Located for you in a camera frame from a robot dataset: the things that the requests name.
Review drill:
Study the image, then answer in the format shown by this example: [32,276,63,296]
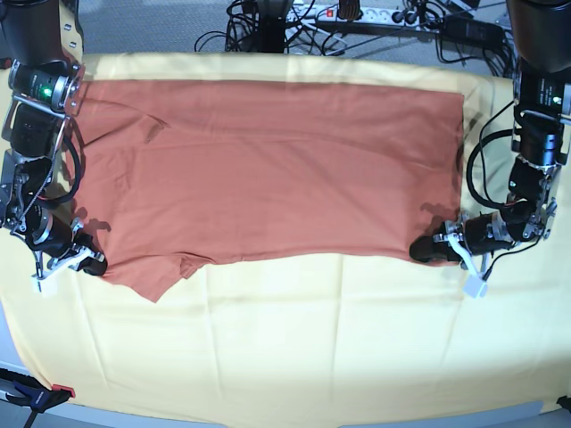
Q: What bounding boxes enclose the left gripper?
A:
[409,213,517,264]

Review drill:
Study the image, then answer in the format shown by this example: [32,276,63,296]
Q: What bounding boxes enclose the pale yellow table cloth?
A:
[0,52,571,424]

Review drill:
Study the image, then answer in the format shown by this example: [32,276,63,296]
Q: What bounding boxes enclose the blue black bar clamp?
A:
[1,368,76,428]

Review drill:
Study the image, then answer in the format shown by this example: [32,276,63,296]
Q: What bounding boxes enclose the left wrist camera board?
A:
[463,276,488,299]

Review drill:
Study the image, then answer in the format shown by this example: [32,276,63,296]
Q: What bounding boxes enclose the white power strip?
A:
[286,4,435,30]

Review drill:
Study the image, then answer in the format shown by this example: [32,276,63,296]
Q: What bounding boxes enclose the black central stand post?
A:
[256,0,289,54]

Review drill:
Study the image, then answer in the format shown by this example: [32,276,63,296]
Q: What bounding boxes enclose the black clamp at right edge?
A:
[556,396,571,413]

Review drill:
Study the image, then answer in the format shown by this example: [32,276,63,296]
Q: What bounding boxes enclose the terracotta orange T-shirt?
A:
[74,80,464,301]

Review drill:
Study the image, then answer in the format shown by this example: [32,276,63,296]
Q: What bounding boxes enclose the black power adapter brick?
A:
[440,16,504,49]

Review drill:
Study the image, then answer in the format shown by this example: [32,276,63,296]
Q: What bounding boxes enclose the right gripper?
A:
[26,218,108,276]

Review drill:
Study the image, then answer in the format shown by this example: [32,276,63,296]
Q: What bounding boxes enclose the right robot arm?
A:
[1,0,107,282]

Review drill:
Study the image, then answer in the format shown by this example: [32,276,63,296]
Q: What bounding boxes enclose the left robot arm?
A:
[410,1,570,263]

